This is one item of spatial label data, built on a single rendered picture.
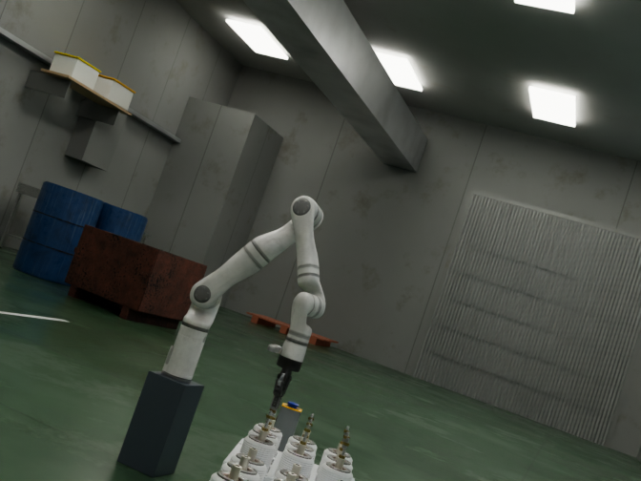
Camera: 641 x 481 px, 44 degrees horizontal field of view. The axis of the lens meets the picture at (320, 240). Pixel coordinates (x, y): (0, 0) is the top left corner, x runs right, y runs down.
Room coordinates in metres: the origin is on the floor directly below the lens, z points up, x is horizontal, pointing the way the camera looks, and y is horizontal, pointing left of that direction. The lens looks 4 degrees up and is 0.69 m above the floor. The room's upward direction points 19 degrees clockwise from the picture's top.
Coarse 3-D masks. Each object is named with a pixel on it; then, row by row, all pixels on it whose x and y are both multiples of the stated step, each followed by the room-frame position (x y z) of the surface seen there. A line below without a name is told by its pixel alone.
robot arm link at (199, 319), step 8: (192, 304) 2.65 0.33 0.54; (216, 304) 2.62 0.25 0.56; (192, 312) 2.63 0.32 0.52; (200, 312) 2.63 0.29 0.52; (208, 312) 2.64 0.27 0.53; (216, 312) 2.64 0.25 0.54; (184, 320) 2.60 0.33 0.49; (192, 320) 2.58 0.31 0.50; (200, 320) 2.59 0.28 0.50; (208, 320) 2.62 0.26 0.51; (200, 328) 2.58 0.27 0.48; (208, 328) 2.61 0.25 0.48
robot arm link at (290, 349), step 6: (288, 342) 2.44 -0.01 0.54; (294, 342) 2.43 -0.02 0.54; (270, 348) 2.43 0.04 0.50; (276, 348) 2.44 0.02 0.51; (282, 348) 2.45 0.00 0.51; (288, 348) 2.43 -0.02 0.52; (294, 348) 2.43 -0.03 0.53; (300, 348) 2.43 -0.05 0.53; (282, 354) 2.44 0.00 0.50; (288, 354) 2.43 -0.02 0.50; (294, 354) 2.43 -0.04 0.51; (300, 354) 2.44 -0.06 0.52; (294, 360) 2.43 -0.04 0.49; (300, 360) 2.44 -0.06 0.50
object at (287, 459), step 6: (282, 456) 2.33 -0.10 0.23; (288, 456) 2.30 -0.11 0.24; (294, 456) 2.30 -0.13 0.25; (282, 462) 2.31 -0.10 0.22; (288, 462) 2.30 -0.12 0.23; (294, 462) 2.30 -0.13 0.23; (300, 462) 2.29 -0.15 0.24; (306, 462) 2.30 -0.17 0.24; (312, 462) 2.32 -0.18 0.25; (282, 468) 2.31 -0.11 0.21; (288, 468) 2.30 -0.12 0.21; (306, 468) 2.31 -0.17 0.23; (306, 474) 2.31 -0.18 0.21
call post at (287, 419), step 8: (280, 408) 2.72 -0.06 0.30; (288, 408) 2.72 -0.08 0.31; (280, 416) 2.72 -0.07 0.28; (288, 416) 2.72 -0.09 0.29; (296, 416) 2.72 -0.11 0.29; (280, 424) 2.72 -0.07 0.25; (288, 424) 2.72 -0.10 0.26; (296, 424) 2.72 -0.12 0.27; (288, 432) 2.72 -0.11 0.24; (280, 440) 2.72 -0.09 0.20; (280, 448) 2.72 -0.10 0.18
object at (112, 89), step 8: (96, 80) 10.37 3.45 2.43; (104, 80) 10.33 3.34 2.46; (112, 80) 10.29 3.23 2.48; (96, 88) 10.35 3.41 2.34; (104, 88) 10.31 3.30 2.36; (112, 88) 10.29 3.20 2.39; (120, 88) 10.44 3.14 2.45; (128, 88) 10.56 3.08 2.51; (104, 96) 10.29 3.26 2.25; (112, 96) 10.35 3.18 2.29; (120, 96) 10.50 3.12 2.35; (128, 96) 10.64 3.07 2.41; (120, 104) 10.55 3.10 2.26; (128, 104) 10.69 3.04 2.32
